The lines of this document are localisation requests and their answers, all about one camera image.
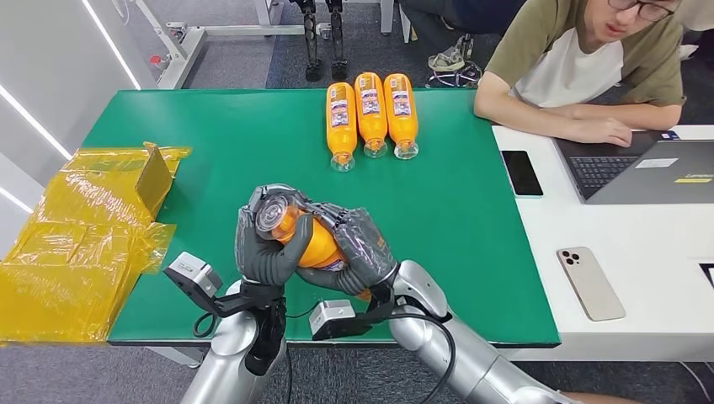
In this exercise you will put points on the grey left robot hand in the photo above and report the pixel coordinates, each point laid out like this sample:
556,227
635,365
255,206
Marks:
262,256

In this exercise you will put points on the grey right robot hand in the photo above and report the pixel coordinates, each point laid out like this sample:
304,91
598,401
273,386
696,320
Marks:
362,245

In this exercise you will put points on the orange bottle with clear cap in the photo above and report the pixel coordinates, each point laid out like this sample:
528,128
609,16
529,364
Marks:
371,111
341,122
401,111
318,248

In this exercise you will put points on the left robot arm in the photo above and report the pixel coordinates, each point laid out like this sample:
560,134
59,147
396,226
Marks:
229,357

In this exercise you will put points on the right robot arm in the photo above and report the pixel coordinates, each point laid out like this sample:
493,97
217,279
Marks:
474,362

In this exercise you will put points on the green table mat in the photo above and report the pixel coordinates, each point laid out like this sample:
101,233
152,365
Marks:
223,145

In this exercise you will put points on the black smartphone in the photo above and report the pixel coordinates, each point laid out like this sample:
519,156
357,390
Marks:
521,173

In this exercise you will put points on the box wrapped in yellow plastic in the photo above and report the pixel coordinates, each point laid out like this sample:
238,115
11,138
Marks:
72,251

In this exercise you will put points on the office chair base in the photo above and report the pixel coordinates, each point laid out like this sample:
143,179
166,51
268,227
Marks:
454,72

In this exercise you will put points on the black robot legs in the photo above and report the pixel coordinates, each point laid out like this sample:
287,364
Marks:
337,39

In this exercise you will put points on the beige smartphone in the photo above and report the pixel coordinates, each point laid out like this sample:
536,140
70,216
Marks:
590,284

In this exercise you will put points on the person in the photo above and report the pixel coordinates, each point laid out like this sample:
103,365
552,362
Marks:
569,67

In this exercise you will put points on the grey laptop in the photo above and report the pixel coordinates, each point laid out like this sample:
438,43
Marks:
641,173

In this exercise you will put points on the dark flat device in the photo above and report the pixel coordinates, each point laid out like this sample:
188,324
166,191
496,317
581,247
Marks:
709,274

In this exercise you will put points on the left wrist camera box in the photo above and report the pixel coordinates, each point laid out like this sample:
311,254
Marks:
192,274

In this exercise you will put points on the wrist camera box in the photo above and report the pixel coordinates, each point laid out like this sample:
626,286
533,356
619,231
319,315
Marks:
192,274
332,315

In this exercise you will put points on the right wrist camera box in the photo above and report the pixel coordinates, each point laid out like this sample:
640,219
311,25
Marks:
332,315

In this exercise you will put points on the white desk frame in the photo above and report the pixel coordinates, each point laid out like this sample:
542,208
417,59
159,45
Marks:
184,44

